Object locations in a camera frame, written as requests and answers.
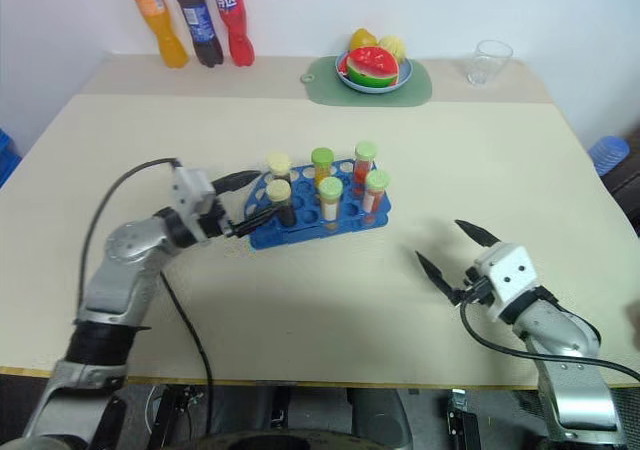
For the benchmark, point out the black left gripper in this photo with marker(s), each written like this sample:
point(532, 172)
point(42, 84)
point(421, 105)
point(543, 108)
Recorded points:
point(217, 220)

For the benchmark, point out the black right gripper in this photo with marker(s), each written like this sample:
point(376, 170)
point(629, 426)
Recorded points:
point(477, 287)

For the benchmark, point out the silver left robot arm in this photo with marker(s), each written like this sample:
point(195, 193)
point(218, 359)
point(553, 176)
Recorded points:
point(130, 250)

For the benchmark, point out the blue plastic test tube rack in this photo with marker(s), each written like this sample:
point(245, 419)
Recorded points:
point(305, 232)

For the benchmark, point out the green cutting board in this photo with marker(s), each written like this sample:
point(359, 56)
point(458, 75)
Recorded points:
point(325, 85)

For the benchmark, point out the red soda bottle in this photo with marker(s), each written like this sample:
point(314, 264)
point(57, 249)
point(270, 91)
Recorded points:
point(237, 35)

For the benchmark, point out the light blue plate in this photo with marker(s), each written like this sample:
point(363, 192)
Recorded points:
point(372, 88)

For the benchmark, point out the clear glass cup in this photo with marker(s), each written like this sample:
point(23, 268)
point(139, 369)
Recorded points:
point(487, 77)

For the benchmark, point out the orange soda bottle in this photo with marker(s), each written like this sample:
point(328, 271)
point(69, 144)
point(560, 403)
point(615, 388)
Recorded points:
point(167, 40)

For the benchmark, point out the grey rounded shape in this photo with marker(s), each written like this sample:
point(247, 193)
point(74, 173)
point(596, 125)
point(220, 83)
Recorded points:
point(380, 415)

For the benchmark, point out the blue stacked plastic stools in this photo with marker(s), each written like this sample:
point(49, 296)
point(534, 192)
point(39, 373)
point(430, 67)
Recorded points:
point(607, 152)

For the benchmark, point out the dark cola bottle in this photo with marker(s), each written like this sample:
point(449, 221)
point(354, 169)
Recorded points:
point(200, 25)

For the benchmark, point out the dark chair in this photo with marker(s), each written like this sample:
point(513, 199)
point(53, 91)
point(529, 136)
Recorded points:
point(625, 180)

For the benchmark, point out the toy watermelon slice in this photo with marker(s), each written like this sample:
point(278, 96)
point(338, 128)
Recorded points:
point(372, 67)

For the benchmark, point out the yellow toy pear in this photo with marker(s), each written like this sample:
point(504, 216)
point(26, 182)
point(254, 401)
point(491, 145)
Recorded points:
point(361, 37)

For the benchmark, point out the yellow ridged toy fruit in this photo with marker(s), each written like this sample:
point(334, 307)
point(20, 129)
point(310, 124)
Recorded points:
point(395, 45)

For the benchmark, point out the blue plastic crate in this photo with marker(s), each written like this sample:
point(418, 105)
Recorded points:
point(7, 155)

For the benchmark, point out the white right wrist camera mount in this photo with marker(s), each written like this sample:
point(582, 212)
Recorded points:
point(510, 270)

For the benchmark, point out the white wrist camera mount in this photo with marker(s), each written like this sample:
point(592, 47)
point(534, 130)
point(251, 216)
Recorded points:
point(510, 270)
point(192, 190)

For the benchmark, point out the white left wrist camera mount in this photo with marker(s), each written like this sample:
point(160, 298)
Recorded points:
point(192, 190)

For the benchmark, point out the black metal bracket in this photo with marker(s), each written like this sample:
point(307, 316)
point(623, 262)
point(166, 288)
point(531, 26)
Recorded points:
point(465, 420)

